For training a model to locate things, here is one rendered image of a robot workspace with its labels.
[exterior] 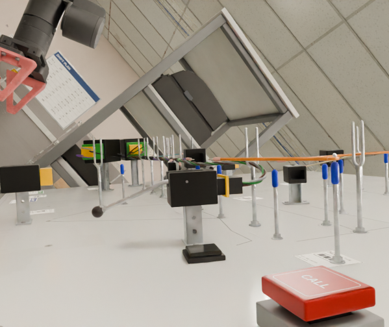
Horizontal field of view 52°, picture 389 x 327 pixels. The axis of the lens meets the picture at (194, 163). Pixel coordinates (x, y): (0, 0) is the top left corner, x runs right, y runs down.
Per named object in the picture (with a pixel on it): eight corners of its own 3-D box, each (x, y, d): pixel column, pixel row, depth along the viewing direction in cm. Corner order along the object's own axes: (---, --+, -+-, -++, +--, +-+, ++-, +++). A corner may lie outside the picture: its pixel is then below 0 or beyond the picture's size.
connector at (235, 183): (199, 193, 51) (199, 177, 51) (236, 191, 52) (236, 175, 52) (206, 196, 48) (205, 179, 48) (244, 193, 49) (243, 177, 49)
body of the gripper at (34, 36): (45, 78, 73) (60, 43, 75) (37, 60, 63) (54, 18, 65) (10, 65, 72) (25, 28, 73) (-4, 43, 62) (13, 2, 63)
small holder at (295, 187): (297, 197, 83) (296, 163, 83) (311, 204, 74) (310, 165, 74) (275, 198, 83) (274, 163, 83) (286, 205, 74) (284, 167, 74)
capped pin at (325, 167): (333, 226, 56) (331, 163, 55) (322, 226, 56) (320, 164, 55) (330, 223, 57) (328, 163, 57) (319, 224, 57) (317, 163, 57)
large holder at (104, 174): (135, 185, 126) (132, 139, 125) (108, 192, 109) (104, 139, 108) (115, 185, 128) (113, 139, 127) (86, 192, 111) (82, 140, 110)
